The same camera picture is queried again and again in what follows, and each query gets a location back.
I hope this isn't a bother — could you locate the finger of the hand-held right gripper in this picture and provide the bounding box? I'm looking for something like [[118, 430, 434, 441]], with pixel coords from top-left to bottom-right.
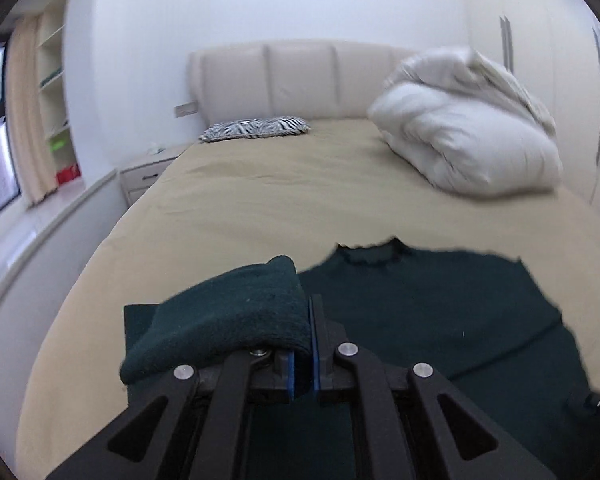
[[562, 387, 600, 438]]

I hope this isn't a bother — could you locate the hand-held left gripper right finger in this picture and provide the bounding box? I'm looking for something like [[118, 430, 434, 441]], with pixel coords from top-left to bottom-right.
[[307, 294, 556, 480]]

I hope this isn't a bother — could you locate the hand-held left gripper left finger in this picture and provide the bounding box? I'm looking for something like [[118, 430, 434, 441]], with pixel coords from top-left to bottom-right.
[[45, 349, 297, 480]]

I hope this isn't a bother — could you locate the dark green knit sweater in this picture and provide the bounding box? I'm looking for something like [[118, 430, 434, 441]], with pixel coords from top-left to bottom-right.
[[120, 237, 593, 480]]

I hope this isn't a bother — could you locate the beige bed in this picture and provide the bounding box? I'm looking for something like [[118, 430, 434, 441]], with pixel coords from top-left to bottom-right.
[[15, 117, 600, 480]]

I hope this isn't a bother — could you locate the zebra print pillow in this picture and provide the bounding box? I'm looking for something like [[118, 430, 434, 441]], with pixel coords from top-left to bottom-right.
[[199, 116, 312, 143]]

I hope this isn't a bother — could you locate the white nightstand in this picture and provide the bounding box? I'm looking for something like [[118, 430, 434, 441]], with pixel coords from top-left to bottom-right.
[[119, 142, 191, 206]]

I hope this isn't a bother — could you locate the white duvet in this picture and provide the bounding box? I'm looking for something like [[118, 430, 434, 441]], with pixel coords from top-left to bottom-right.
[[367, 46, 565, 196]]

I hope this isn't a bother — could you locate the cream padded headboard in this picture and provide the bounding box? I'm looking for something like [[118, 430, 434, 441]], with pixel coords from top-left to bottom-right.
[[187, 40, 431, 131]]

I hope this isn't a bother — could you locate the white window ledge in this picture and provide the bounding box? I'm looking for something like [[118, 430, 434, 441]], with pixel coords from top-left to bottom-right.
[[0, 167, 121, 356]]

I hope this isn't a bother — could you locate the white wardrobe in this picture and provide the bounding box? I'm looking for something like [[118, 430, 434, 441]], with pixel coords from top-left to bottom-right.
[[460, 0, 600, 221]]

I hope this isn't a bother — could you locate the white open shelf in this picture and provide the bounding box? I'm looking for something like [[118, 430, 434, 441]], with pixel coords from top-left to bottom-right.
[[35, 0, 83, 196]]

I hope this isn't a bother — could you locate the beige curtain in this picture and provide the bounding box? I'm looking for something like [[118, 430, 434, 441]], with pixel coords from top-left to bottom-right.
[[5, 14, 56, 206]]

